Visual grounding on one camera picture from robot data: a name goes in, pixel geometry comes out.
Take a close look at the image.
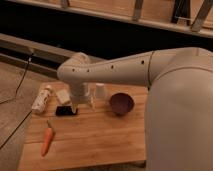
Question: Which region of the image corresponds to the white plastic cup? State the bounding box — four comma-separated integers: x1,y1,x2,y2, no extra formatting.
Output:
95,83,106,99

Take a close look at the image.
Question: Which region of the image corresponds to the black rectangular block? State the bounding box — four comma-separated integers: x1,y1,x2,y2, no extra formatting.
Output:
55,106,76,116

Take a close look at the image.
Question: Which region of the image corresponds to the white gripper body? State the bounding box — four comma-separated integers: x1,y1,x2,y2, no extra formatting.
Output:
70,83,90,104

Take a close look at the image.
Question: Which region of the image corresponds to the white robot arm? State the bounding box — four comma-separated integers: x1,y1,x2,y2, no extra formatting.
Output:
57,47,213,171

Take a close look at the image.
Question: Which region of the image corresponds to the beige sponge block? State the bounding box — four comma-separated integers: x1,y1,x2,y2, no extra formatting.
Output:
56,89,70,105

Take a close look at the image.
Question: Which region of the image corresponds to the orange carrot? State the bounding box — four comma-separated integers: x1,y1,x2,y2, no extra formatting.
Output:
41,122,55,156

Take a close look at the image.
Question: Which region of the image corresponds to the white plastic bottle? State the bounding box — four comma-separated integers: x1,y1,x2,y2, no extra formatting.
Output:
31,85,52,114

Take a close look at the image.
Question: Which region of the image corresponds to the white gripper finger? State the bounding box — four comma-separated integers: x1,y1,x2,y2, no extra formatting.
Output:
88,96,95,110
71,103,79,114

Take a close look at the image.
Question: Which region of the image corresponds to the dark red ceramic bowl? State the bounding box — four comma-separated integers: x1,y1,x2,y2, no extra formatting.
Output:
109,93,135,116

